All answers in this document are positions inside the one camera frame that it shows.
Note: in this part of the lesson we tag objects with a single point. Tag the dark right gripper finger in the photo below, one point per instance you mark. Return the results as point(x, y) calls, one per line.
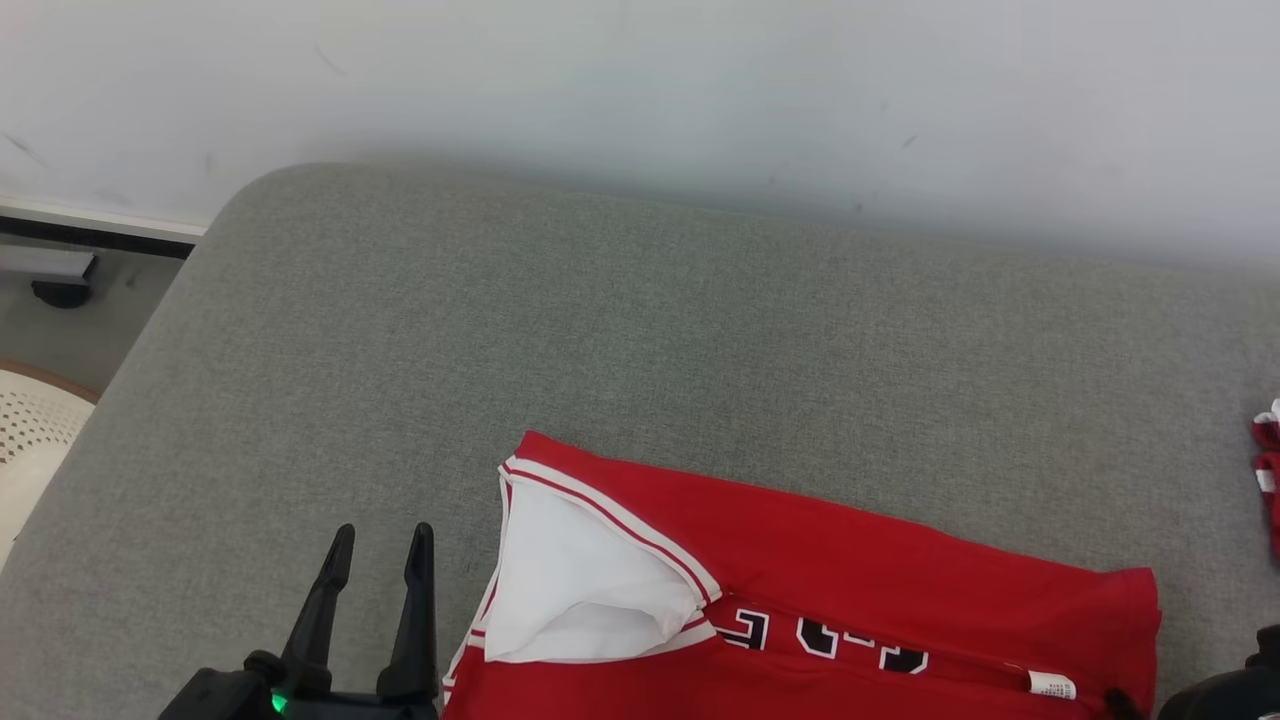
point(1122, 706)

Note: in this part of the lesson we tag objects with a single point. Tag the grey fabric sofa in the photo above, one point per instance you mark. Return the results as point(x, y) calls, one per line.
point(650, 330)

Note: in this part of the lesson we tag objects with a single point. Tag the red shorts white waistband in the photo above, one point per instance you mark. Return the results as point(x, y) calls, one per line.
point(1270, 490)

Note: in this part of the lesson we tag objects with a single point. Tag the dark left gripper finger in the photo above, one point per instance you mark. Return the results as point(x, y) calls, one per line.
point(415, 630)
point(318, 630)

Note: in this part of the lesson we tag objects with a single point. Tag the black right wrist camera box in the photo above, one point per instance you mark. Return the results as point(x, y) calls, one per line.
point(1265, 648)

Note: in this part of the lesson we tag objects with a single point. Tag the white perforated laundry basket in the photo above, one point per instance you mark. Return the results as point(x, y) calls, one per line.
point(35, 450)

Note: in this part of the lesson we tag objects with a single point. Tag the grey and black floor object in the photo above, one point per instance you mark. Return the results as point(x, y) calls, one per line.
point(55, 275)

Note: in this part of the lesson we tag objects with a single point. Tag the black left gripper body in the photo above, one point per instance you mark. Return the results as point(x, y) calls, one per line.
point(220, 700)

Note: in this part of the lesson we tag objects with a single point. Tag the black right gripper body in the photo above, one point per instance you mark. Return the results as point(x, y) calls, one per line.
point(1225, 698)

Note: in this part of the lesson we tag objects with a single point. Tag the red white basketball jersey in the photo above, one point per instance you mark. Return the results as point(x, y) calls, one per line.
point(850, 580)

